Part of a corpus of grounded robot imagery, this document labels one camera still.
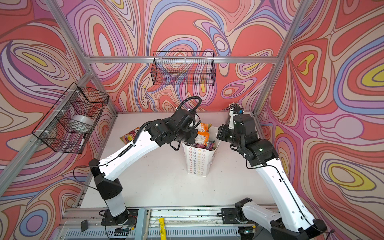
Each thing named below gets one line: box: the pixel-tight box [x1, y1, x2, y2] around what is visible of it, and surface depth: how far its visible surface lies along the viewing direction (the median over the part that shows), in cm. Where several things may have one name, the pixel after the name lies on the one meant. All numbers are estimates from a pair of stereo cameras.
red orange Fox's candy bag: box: [119, 127, 140, 145], surface depth 103 cm
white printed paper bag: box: [181, 126, 221, 178], surface depth 76 cm
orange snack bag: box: [194, 122, 213, 145], surface depth 75 cm
